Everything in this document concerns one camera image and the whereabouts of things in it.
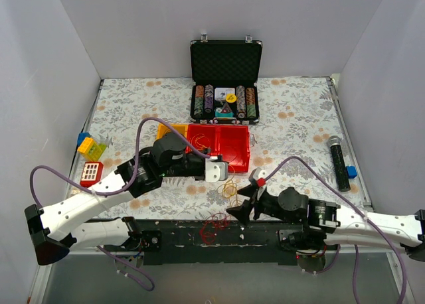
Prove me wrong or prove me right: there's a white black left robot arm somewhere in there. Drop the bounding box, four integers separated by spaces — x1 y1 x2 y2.
25 132 220 266

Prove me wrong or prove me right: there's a blue toy brick left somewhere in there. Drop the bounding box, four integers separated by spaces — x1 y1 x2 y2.
77 132 91 147

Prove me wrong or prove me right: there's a colourful cable bundle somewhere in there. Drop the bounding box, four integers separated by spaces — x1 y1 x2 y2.
215 173 240 200

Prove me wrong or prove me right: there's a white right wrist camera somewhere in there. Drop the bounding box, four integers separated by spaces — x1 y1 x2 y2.
248 167 268 188

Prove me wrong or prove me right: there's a black handheld microphone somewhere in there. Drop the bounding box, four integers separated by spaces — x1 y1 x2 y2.
327 135 351 192

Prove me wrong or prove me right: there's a red plastic bin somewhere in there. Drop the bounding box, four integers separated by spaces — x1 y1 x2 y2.
187 124 218 155
218 125 250 173

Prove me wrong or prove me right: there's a blue toy brick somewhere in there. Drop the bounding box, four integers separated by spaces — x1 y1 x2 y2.
77 132 91 147
346 166 358 179

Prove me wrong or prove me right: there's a yellow plastic bin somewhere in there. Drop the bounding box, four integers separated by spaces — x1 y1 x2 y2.
155 124 189 140

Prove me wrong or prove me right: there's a floral table mat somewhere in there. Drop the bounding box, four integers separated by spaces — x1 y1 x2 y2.
88 78 368 220

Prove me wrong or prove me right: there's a blue toy brick right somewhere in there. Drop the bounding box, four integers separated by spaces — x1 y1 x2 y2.
346 166 358 179

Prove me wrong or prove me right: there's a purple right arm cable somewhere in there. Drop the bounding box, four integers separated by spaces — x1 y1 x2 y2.
257 156 408 304

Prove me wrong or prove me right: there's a red thin cable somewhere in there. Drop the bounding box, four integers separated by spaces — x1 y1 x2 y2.
199 213 233 246

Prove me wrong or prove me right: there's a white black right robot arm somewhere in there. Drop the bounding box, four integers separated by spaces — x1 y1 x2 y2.
226 184 424 262

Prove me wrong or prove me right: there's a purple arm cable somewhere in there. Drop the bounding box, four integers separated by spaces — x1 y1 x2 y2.
257 156 408 304
29 117 218 291

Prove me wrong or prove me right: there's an aluminium frame rail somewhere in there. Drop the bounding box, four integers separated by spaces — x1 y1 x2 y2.
339 244 393 254

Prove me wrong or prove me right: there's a red white toy house block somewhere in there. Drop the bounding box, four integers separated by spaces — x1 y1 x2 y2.
80 161 104 188

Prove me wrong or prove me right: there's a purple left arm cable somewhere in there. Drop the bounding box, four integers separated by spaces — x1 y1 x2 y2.
29 117 218 291

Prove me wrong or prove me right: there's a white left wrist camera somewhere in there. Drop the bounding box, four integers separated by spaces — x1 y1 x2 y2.
205 155 228 183

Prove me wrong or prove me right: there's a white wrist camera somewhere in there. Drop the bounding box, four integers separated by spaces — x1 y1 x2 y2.
248 167 268 188
205 155 228 183

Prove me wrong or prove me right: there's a yellow thin cable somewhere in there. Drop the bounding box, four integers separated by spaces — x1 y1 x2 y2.
189 133 213 155

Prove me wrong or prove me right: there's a black poker chip case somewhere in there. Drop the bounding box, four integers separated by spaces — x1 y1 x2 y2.
190 35 263 125

